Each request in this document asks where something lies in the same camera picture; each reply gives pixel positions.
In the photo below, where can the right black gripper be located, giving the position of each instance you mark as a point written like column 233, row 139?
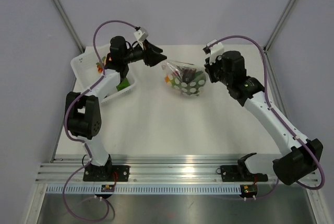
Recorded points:
column 210, row 68

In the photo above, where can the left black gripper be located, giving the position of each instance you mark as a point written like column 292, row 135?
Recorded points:
column 151, row 58

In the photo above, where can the green lime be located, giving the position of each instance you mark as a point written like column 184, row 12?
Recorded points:
column 197, row 84

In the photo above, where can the clear zip top bag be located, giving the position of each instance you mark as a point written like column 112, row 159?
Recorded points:
column 168, row 68

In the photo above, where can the white plastic basket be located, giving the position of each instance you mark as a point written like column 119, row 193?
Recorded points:
column 85, row 68

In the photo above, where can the yellow red mango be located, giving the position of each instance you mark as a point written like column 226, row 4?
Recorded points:
column 172, row 81

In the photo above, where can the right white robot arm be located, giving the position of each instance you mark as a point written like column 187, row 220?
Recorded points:
column 298, row 156

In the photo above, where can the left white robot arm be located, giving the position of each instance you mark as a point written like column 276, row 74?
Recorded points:
column 82, row 119

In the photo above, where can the green pepper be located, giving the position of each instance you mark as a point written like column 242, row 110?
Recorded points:
column 123, row 84

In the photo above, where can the small orange fruit sprig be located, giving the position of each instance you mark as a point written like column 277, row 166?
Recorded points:
column 100, row 66

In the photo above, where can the right small circuit board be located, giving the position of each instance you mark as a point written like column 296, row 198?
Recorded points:
column 249, row 191

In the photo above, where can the small circuit board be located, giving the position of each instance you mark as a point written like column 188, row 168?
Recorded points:
column 107, row 188
column 249, row 191

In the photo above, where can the left small circuit board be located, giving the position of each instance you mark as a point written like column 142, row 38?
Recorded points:
column 107, row 188

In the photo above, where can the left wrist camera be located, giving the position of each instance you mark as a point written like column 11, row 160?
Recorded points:
column 141, row 35

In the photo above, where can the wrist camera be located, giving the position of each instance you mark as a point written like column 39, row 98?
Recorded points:
column 141, row 35
column 214, row 48

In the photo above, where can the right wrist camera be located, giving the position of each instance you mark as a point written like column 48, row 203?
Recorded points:
column 214, row 48

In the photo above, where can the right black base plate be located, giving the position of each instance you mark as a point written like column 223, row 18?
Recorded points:
column 233, row 173

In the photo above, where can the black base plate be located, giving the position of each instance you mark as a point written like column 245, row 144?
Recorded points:
column 118, row 173
column 233, row 173

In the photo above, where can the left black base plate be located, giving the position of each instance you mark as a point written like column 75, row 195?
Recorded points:
column 118, row 173

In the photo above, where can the white slotted cable duct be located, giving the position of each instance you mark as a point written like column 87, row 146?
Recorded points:
column 130, row 189

